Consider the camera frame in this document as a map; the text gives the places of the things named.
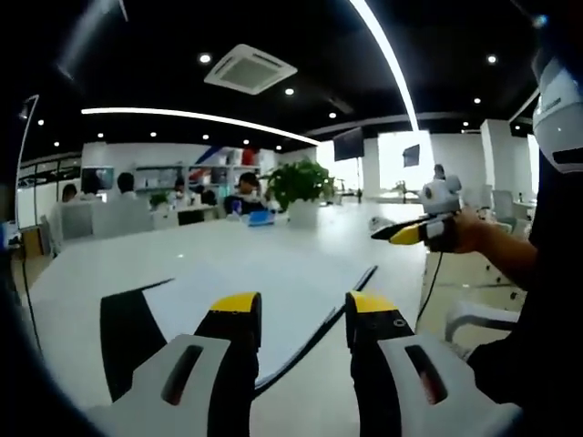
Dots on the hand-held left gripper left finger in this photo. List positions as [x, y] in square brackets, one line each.
[191, 391]

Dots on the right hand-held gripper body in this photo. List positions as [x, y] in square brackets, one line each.
[439, 193]

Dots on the long curved ceiling light strip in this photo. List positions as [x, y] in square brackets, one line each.
[391, 59]

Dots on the green potted plant white pot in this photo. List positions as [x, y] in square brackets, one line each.
[300, 186]

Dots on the large hanging dark monitor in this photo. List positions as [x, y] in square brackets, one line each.
[348, 144]

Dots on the white worn chest device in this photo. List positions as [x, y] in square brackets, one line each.
[558, 118]

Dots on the blue box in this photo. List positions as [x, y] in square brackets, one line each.
[261, 218]

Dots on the person's black clothing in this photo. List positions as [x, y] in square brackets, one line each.
[560, 273]

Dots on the ceiling air conditioner vent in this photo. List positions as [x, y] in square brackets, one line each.
[250, 69]

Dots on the wall screen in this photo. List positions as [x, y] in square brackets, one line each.
[97, 178]

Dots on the long straight ceiling light strip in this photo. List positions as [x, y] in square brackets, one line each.
[196, 118]

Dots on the white wall shelf unit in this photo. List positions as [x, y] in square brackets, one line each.
[182, 175]

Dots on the grey desk partition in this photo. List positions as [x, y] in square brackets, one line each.
[105, 218]

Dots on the person's right hand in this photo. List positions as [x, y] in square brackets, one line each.
[469, 234]

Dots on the white office chair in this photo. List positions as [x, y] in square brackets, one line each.
[503, 205]

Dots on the thin floor lamp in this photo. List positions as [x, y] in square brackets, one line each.
[23, 150]

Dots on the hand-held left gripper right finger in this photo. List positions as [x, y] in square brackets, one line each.
[410, 391]

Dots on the white sheet with black border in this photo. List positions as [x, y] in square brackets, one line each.
[255, 300]

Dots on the small hanging dark monitor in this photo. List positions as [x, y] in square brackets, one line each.
[411, 156]

